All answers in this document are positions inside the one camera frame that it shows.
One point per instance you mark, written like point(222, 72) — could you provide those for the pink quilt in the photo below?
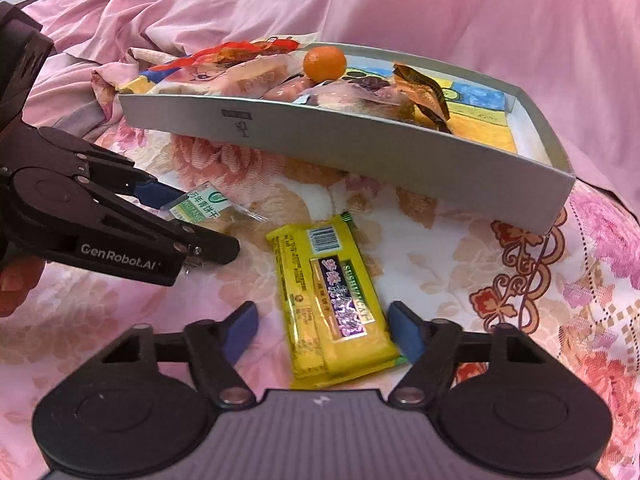
point(65, 75)

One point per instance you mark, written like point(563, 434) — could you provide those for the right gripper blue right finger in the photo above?
point(406, 328)

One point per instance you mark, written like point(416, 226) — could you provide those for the golden orange snack packet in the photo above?
point(425, 93)

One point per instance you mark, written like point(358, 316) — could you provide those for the grey cardboard tray box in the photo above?
point(527, 188)

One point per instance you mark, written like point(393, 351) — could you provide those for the person's left hand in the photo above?
point(18, 279)

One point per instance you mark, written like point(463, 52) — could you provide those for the red tofu skewer snack packet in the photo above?
point(232, 52)

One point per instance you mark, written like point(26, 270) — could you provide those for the small orange mandarin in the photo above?
point(324, 63)

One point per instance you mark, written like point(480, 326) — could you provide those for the mini sausages pack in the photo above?
point(290, 90)

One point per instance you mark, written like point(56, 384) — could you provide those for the pink draped curtain sheet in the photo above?
point(577, 59)

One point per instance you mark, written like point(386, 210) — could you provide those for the yellow sushi seaweed packet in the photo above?
point(337, 329)

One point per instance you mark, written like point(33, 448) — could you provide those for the small green label snack packet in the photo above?
point(207, 206)

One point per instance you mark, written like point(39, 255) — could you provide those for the dark dried plum packet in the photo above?
point(372, 83)

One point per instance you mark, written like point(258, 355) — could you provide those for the toast bread packet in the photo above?
point(251, 79)

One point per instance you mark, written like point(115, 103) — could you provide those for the floral pink bedspread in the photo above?
point(575, 290)

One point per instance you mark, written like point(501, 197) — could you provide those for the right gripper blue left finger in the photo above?
point(238, 330)

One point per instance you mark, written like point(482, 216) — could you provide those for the round rice cracker packet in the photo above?
point(348, 97)

